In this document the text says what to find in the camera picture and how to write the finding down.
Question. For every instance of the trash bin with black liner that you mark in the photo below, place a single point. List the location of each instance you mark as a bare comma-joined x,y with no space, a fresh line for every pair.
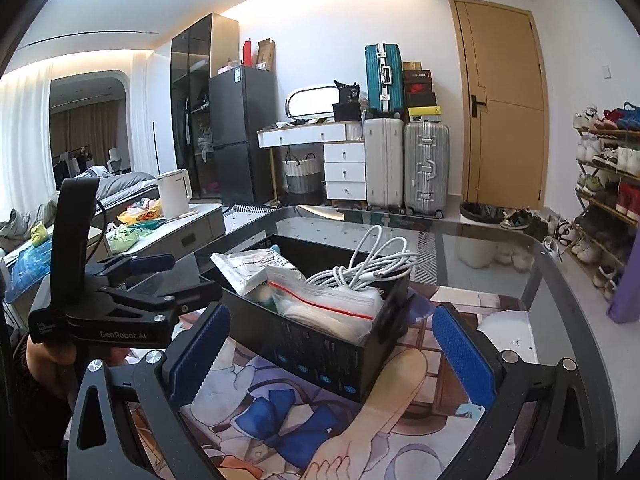
482,230

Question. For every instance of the white wall switch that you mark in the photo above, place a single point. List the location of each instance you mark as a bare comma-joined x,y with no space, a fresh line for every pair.
606,72

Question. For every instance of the bed with grey bedding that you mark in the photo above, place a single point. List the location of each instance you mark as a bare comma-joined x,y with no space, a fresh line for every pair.
125,185

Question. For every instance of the clear zip bag red stripe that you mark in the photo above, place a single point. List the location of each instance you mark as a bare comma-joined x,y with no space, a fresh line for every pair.
325,300

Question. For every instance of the loose white sneakers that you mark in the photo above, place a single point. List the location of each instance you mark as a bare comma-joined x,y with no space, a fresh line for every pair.
540,230

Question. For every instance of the teal suitcase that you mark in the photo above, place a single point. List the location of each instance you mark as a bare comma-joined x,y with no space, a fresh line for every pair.
384,80

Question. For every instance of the red and black shoe box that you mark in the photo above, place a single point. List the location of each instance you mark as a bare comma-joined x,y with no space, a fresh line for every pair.
417,88

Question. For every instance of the purple bag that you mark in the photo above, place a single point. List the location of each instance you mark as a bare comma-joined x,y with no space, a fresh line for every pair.
626,290

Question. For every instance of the white curtain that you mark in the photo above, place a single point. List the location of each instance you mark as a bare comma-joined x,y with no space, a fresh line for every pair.
25,140

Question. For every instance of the brown cardboard box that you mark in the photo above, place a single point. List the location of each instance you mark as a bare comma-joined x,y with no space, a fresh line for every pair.
412,66

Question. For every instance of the blue plastic bag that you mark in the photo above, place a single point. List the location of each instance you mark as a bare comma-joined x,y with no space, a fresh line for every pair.
30,270

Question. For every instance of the green plastic bag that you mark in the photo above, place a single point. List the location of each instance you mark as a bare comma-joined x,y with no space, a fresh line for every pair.
122,239

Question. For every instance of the open cardboard box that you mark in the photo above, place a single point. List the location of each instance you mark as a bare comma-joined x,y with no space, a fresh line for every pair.
266,55

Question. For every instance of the person's left hand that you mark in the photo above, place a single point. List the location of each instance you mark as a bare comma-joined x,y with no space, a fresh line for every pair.
50,357

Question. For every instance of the pile of grey clothes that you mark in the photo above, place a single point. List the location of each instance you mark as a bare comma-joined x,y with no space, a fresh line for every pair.
25,222

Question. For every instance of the dark grey fridge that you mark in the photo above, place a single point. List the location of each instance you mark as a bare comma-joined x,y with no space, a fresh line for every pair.
242,135

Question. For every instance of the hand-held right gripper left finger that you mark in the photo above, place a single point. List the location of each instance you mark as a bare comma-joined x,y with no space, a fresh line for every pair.
200,355

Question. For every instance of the black bag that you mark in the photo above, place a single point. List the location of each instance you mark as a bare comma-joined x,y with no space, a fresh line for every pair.
346,100

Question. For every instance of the white slippers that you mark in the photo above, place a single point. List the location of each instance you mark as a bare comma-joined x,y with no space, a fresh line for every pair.
512,260

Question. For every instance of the white dresser with drawers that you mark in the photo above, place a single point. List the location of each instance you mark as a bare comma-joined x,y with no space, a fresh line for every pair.
340,165

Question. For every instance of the black cardboard box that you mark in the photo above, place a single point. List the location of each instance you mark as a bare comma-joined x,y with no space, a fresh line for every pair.
310,350

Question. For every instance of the white medicine sachet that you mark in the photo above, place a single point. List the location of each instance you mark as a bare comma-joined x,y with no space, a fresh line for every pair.
250,270

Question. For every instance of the person's black clothing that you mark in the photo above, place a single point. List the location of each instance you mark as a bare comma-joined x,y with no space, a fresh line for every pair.
30,420

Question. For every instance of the white electric kettle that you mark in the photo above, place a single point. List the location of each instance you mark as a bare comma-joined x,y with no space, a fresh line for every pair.
172,195

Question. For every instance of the beige curtain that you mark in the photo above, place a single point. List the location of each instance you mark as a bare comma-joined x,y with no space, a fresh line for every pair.
85,135

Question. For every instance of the yellow snack bag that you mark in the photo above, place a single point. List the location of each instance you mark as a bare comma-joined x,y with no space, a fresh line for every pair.
140,212

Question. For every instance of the woven laundry basket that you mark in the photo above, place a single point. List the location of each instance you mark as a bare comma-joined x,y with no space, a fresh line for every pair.
302,175

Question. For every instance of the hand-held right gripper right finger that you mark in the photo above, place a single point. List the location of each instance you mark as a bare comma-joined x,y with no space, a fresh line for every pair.
465,360

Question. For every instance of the printed cartoon desk mat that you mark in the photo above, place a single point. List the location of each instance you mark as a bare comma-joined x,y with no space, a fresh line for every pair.
280,410

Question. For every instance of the wooden door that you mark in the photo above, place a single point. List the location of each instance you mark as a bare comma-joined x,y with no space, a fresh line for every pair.
505,110

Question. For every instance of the silver suitcase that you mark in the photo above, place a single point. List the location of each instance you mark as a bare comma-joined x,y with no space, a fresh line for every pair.
426,170

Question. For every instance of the oval mirror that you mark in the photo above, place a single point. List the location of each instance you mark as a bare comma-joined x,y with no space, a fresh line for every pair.
310,102

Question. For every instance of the yellow and black shoe box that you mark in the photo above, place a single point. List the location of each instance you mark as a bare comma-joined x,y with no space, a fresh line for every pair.
425,114

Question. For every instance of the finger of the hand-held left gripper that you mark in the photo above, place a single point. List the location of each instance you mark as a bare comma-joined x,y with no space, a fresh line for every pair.
170,300
140,264

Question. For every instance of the shoe rack with shoes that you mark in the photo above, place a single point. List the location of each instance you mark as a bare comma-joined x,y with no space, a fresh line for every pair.
605,160

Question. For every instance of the white suitcase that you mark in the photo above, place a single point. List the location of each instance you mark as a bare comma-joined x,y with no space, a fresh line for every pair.
384,165

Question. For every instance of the dark glass cabinet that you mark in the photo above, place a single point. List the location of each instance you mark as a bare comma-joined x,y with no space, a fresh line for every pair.
190,110

